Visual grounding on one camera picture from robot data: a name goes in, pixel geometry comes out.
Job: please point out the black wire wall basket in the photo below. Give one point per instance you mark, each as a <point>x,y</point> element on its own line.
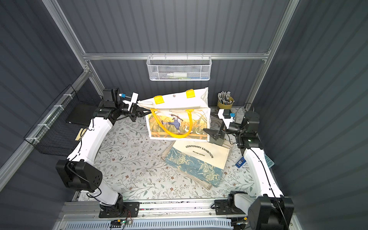
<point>52,135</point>

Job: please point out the cream tote bag front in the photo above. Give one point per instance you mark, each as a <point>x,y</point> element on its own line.
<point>184,175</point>

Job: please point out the cream tote yellow handles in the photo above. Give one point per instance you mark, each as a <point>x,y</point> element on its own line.
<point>181,116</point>

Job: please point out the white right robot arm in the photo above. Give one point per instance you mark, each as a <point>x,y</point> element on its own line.
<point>268,208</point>

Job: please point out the cream tote blue print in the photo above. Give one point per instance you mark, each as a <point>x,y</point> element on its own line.
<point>198,161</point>

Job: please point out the bundle of pencils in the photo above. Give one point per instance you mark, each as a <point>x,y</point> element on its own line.
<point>224,96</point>

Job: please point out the white wire wall basket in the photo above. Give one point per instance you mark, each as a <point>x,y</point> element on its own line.
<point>196,69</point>

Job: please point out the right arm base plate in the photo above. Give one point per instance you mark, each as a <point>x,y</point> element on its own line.
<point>222,207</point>

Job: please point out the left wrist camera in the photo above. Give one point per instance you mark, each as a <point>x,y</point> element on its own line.
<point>128,101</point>

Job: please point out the yellow sticky notepad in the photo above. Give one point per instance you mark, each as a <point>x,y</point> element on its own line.
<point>80,134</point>

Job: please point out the white tube in basket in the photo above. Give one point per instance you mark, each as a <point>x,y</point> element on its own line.
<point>177,75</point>

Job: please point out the teal calculator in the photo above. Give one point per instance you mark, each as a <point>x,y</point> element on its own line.
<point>269,162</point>

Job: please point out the yellow pencil cup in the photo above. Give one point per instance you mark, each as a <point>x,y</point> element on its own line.
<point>225,104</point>

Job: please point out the blue black marker device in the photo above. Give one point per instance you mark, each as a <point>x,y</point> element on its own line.
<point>240,162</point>

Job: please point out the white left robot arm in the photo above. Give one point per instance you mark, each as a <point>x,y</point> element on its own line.
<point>77,171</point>

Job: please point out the black notebook in basket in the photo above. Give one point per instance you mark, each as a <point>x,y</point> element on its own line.
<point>81,115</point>

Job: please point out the olive green canvas bag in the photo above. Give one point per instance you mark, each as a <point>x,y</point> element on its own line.
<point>221,142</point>

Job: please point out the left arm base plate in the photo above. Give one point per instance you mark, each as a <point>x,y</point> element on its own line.
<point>120,210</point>

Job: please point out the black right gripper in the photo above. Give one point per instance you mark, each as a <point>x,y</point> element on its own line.
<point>223,130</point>

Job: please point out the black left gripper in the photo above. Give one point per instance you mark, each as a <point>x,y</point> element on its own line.
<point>133,109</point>

